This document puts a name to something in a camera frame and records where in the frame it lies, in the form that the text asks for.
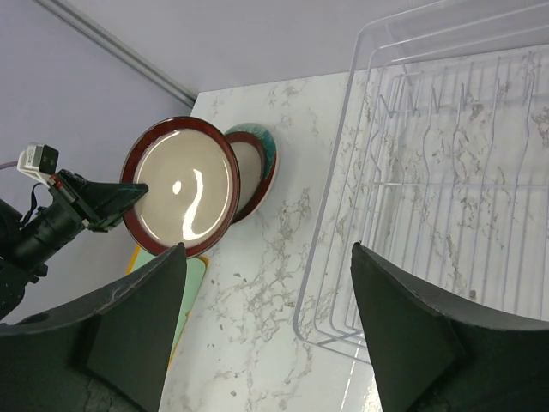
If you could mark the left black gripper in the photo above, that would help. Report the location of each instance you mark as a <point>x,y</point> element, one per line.
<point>77,203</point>

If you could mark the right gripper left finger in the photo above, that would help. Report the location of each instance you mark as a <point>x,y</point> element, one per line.
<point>108,350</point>

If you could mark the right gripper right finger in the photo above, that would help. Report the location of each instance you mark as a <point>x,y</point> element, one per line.
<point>432,350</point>

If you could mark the dark red rimmed plate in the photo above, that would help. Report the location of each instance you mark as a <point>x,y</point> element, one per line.
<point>193,183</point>

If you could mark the teal and red plate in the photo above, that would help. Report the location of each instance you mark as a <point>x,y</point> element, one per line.
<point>257,155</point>

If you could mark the green folder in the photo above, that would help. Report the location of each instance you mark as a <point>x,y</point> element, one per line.
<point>196,270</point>

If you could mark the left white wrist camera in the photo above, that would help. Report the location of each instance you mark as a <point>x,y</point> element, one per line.
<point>38,161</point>

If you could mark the clear wire dish rack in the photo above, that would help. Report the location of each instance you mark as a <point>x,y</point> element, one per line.
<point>440,164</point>

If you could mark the aluminium frame rail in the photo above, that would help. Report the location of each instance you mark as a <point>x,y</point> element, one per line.
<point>114,46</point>

